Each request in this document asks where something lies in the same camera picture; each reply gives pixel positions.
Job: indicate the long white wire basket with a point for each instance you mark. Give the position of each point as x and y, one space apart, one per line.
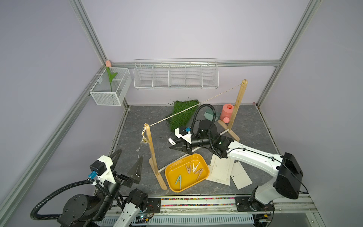
184 73

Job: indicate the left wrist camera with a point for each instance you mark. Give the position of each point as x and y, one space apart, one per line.
101 171

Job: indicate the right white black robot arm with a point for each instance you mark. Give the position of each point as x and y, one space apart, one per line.
286 173

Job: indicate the wooden clothesline stand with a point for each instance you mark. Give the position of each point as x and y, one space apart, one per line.
147 137

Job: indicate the yellow plastic tray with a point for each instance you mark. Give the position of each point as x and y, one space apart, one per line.
186 172

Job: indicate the teal small brush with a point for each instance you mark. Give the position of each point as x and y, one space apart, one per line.
209 115

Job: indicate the pink watering can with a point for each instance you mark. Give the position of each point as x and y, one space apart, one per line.
226 113

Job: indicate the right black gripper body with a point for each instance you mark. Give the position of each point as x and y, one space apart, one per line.
196 142

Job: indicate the white clothespin end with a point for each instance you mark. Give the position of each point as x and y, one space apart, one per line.
194 167

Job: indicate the teal clothespin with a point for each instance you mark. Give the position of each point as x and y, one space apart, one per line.
178 182

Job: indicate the pink artificial tulip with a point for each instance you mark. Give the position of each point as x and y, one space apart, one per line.
111 75

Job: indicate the beige clothespin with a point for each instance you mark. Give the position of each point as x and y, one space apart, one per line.
188 168
198 173

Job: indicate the small white mesh basket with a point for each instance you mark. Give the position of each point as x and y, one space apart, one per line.
101 92

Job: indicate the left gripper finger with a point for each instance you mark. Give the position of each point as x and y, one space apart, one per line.
115 158
135 172

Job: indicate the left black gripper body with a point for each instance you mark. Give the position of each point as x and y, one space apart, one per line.
121 178

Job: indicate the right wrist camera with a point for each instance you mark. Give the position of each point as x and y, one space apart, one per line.
184 133

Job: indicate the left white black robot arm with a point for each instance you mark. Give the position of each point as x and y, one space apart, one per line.
86 210

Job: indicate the postcard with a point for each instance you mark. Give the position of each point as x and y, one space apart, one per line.
215 179
240 176
222 168

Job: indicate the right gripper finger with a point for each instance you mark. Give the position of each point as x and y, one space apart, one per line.
176 141
180 147

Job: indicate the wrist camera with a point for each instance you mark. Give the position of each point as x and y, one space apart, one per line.
101 171
184 133

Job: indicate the green artificial grass patch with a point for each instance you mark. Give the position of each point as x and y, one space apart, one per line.
185 111

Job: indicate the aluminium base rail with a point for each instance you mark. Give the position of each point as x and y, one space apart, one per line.
213 211

